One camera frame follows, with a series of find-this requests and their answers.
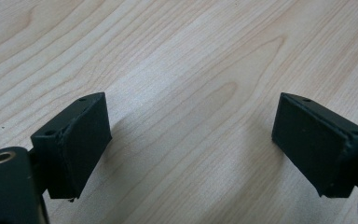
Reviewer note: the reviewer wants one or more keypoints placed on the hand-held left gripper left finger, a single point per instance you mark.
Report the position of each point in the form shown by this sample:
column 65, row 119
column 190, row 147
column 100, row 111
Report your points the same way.
column 74, row 149

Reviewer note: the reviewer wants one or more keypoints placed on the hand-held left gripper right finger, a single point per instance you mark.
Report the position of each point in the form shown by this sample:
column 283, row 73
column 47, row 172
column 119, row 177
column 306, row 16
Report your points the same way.
column 317, row 146

